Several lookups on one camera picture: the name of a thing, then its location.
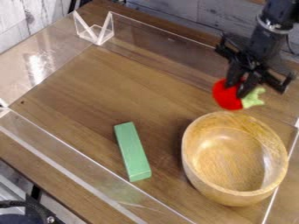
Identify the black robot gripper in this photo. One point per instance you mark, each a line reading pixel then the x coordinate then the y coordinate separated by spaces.
pixel 255 71

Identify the red plush strawberry toy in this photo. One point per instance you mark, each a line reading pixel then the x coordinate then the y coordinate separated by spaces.
pixel 226 96

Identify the wooden bowl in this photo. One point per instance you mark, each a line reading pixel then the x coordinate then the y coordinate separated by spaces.
pixel 234 158

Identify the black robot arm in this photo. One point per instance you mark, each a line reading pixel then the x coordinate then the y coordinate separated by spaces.
pixel 275 21

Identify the green rectangular block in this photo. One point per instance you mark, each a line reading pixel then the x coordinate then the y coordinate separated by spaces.
pixel 132 151

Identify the black metal clamp base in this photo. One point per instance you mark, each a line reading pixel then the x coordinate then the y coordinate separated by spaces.
pixel 36 211

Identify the clear acrylic enclosure wall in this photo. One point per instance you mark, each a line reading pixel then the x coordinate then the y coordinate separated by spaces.
pixel 147 77

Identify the clear acrylic corner bracket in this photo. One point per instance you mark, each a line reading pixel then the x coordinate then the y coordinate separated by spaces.
pixel 97 34

